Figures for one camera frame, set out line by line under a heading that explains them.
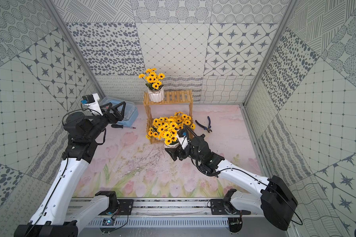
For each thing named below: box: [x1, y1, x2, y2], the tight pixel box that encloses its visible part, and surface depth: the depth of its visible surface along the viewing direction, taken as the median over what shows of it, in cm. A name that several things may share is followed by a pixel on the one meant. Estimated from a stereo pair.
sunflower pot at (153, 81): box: [138, 68, 166, 103], surface depth 77 cm
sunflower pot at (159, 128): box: [145, 117, 170, 141], surface depth 88 cm
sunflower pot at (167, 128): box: [152, 115, 184, 149], surface depth 67 cm
